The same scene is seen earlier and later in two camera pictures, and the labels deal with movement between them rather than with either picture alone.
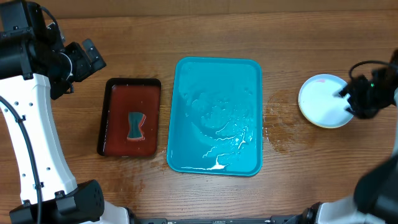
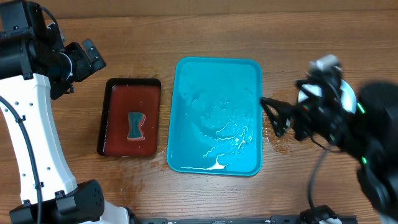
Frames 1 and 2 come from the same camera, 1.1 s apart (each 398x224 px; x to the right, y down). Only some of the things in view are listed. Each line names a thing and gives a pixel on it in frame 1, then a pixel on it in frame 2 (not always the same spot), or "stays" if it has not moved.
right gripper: (358, 97) to (298, 121)
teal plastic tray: (215, 124) stays
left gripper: (85, 66) stays
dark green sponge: (136, 119) stays
